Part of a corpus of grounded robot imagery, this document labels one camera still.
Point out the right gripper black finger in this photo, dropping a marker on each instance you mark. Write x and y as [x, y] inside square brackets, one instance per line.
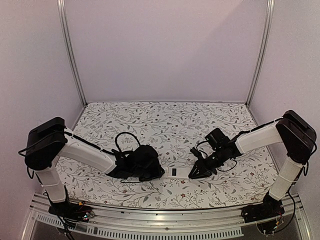
[199, 175]
[197, 167]

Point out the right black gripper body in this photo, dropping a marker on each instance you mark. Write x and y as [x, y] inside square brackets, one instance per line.
[210, 165]

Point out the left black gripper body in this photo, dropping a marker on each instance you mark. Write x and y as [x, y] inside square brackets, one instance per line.
[149, 174]

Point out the white red remote control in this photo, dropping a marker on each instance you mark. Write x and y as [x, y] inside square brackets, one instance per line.
[176, 173]

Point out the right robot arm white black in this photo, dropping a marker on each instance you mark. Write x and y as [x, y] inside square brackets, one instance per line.
[291, 130]

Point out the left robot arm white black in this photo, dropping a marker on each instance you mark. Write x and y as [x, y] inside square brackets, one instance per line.
[53, 139]

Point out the floral patterned table mat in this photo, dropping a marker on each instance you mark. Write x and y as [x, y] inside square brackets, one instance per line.
[172, 128]

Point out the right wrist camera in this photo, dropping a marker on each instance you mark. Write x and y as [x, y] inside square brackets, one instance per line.
[199, 154]

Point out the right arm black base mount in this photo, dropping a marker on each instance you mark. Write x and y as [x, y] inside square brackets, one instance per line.
[269, 208]

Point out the front aluminium rail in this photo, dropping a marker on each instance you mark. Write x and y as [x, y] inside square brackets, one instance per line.
[127, 223]

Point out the right aluminium frame post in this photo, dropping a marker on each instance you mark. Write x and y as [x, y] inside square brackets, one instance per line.
[270, 5]

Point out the aluminium frame post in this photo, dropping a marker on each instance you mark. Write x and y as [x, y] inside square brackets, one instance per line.
[270, 5]
[61, 6]

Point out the left aluminium frame post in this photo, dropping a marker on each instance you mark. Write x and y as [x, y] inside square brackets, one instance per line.
[61, 6]

